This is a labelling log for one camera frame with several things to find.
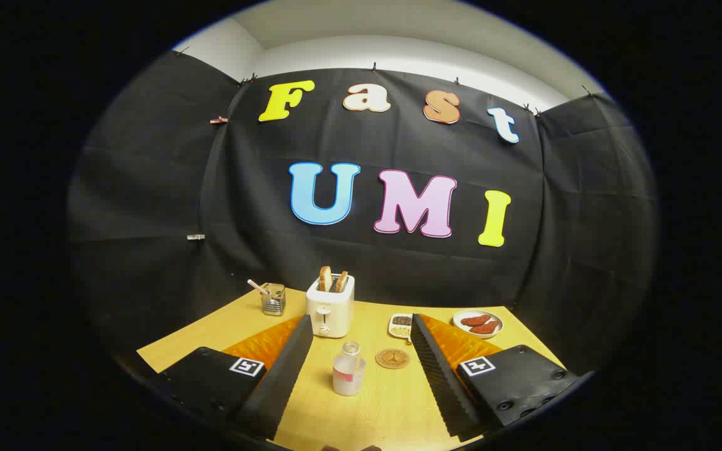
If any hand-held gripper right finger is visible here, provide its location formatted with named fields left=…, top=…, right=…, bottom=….
left=411, top=313, right=589, bottom=439

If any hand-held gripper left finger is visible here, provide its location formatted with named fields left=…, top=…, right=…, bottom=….
left=145, top=315, right=315, bottom=440

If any round brown coaster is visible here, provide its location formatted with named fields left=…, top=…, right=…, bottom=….
left=375, top=348, right=411, bottom=370

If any clear juice bottle pink label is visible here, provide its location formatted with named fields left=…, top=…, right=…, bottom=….
left=333, top=341, right=367, bottom=397

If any round white plate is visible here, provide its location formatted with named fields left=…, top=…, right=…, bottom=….
left=453, top=310, right=503, bottom=340

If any wooden table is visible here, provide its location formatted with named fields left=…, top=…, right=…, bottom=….
left=137, top=288, right=565, bottom=451

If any white rectangular divided dish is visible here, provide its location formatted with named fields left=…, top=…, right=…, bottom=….
left=389, top=313, right=414, bottom=341

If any white toaster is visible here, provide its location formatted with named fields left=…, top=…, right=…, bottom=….
left=306, top=274, right=355, bottom=339

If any black backdrop cloth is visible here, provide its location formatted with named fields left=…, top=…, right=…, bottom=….
left=66, top=50, right=659, bottom=376

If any metal wire basket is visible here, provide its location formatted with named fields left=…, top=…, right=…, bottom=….
left=261, top=283, right=286, bottom=316

